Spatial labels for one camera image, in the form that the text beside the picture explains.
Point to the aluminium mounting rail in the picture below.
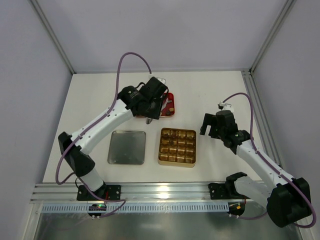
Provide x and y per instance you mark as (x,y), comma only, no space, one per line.
(143,191)

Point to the white slotted cable duct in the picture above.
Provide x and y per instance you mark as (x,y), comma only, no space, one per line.
(137,207)

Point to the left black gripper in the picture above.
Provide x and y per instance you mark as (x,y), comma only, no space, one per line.
(152,110)

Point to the aluminium frame post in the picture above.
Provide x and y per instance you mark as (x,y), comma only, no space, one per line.
(276,27)
(52,35)

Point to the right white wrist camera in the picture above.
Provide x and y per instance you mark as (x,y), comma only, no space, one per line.
(226,107)

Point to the red chocolate tray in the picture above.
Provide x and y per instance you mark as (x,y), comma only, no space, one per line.
(170,105)

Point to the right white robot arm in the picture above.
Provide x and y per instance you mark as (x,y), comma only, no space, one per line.
(286,199)

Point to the right aluminium frame post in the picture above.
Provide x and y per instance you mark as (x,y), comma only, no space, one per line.
(276,27)

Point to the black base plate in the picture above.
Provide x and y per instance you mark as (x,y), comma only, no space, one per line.
(218,191)
(108,192)

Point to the gold chocolate box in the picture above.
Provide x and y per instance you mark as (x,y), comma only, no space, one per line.
(178,151)

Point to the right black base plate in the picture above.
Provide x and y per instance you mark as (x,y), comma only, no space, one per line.
(218,191)

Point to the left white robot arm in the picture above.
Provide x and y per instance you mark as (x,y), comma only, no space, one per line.
(75,148)

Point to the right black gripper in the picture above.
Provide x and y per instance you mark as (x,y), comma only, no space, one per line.
(213,124)

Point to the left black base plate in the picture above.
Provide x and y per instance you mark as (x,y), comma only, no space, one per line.
(108,192)

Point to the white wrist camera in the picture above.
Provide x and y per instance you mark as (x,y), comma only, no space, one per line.
(226,107)
(162,80)

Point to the left aluminium frame post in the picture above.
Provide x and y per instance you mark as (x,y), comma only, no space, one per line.
(52,35)

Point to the silver tin lid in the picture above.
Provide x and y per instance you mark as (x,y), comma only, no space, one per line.
(127,147)

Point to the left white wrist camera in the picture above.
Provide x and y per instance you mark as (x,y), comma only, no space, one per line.
(162,80)

